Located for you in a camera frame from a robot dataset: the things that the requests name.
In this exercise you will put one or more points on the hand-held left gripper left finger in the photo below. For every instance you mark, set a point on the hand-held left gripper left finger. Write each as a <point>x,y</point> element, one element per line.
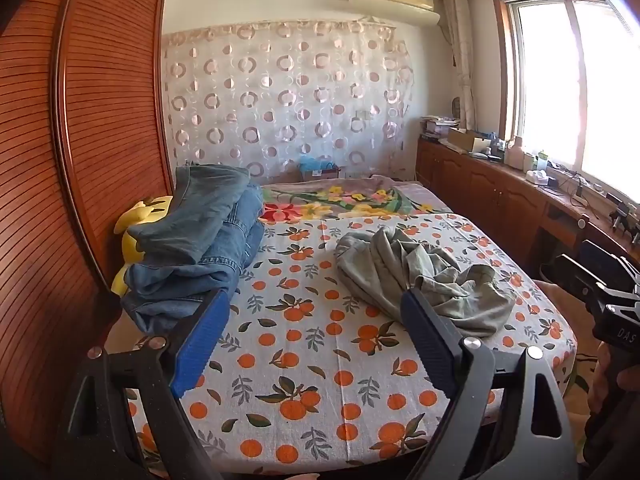
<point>200,345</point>

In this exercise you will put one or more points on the white tissue pack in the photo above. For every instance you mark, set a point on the white tissue pack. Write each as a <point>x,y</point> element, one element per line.
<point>536,177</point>

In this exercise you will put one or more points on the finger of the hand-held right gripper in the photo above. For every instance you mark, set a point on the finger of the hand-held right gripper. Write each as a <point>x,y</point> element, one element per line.
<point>612,257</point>
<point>575,277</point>

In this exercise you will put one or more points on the stack of papers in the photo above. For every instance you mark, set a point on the stack of papers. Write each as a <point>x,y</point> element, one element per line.
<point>437,127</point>

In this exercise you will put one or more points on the yellow plush toy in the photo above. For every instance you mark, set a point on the yellow plush toy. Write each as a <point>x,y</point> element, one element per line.
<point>135,212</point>

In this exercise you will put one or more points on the orange fruit print bedsheet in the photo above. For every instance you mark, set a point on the orange fruit print bedsheet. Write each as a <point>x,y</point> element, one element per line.
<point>310,350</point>

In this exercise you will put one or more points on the wood-framed window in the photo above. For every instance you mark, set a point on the wood-framed window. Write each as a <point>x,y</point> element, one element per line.
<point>545,85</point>

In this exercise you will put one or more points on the open cardboard box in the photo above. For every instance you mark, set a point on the open cardboard box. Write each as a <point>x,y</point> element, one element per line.
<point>467,140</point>

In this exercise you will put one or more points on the white plastic jug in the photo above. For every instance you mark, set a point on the white plastic jug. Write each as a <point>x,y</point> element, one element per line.
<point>514,152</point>

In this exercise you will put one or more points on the white window curtain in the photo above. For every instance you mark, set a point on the white window curtain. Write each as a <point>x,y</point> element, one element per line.
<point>460,50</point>

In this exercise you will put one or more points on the pink floral blanket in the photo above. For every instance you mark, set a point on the pink floral blanket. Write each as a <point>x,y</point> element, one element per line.
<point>350,200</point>

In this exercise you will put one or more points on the blue item on box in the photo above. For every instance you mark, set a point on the blue item on box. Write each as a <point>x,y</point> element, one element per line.
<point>320,172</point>

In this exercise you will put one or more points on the grey-green pants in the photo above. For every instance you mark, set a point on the grey-green pants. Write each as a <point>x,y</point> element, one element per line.
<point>400,260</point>

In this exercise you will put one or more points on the sheer circle-patterned curtain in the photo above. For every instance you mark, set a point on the sheer circle-patterned curtain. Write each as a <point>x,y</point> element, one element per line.
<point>280,110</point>

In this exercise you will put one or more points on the brown slatted wooden wardrobe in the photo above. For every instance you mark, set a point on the brown slatted wooden wardrobe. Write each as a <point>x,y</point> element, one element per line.
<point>100,110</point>

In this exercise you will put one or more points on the stack of blue jeans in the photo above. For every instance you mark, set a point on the stack of blue jeans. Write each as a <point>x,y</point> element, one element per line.
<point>200,220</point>

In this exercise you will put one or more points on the brown wooden cabinet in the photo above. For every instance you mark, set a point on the brown wooden cabinet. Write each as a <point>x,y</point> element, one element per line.
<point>490,185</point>

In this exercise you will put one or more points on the person's right forearm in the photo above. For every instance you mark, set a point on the person's right forearm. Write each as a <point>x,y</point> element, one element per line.
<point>612,435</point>

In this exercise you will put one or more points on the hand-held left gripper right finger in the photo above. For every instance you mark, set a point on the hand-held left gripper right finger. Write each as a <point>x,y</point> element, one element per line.
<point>425,345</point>

